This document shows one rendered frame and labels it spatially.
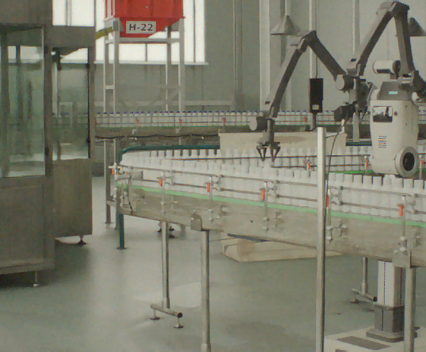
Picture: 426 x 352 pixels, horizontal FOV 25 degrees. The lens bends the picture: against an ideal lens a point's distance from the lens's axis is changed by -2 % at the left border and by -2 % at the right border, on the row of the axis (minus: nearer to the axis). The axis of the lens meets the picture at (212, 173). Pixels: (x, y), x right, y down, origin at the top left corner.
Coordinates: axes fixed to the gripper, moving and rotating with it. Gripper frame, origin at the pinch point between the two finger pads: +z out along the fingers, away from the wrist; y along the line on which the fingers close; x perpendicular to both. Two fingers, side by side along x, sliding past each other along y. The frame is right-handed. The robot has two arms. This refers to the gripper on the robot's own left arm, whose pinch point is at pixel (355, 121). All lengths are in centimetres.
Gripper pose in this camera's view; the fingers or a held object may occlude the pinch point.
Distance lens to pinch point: 452.8
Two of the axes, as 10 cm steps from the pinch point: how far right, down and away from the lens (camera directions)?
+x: -5.8, -0.5, 8.1
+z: 0.1, 10.0, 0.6
